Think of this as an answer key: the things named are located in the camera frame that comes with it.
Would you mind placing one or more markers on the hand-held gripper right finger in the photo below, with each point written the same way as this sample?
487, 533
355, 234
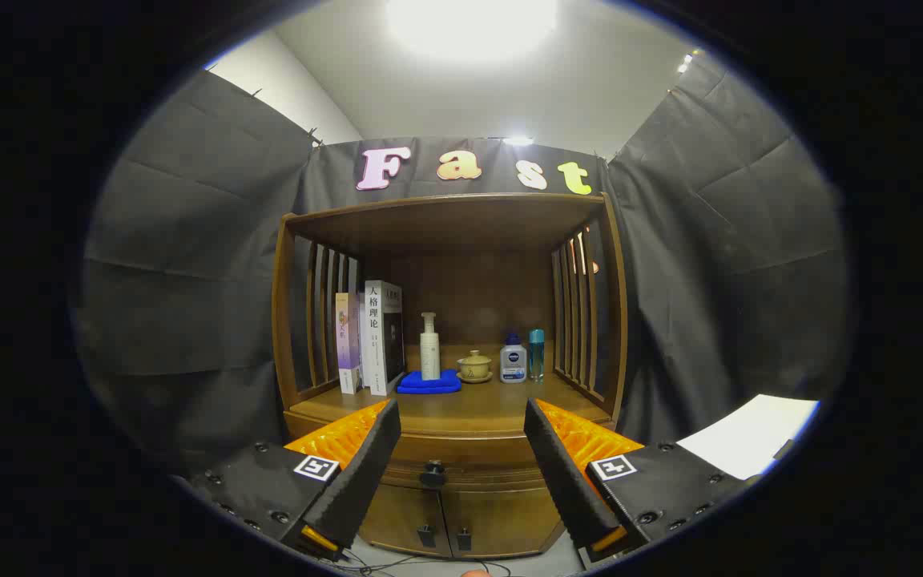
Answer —
562, 473

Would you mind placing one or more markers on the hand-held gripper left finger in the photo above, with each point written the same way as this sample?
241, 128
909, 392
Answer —
361, 473

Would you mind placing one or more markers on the wooden drawer with black knob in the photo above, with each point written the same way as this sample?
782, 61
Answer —
477, 461

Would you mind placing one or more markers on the wooden cabinet door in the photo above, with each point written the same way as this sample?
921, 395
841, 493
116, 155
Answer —
509, 517
397, 517

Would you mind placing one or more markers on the wooden countertop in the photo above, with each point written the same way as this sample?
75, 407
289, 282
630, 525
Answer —
493, 405

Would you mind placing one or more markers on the wooden cabinet with slatted hutch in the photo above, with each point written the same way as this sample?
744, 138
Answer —
461, 224

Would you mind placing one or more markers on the blue folded cloth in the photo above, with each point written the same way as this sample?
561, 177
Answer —
429, 385

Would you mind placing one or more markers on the white lotion bottle blue cap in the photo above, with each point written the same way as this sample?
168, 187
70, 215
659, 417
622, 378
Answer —
513, 365

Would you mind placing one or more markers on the teal slim bottle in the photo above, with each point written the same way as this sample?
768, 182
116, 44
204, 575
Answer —
536, 353

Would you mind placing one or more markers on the purple book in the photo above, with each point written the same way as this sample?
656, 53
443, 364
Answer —
347, 344

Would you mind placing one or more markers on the beige lidded teacup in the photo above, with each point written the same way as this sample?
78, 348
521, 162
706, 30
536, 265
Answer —
475, 367

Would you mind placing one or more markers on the white thick book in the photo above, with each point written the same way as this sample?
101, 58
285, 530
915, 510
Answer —
375, 336

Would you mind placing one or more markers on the white pump bottle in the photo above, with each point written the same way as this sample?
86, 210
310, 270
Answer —
429, 353

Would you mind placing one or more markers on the black backdrop cloth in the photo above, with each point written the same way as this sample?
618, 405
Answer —
189, 280

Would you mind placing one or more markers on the small ceiling light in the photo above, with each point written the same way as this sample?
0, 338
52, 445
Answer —
517, 140

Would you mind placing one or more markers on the large ceiling light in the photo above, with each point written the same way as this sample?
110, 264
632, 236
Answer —
469, 24

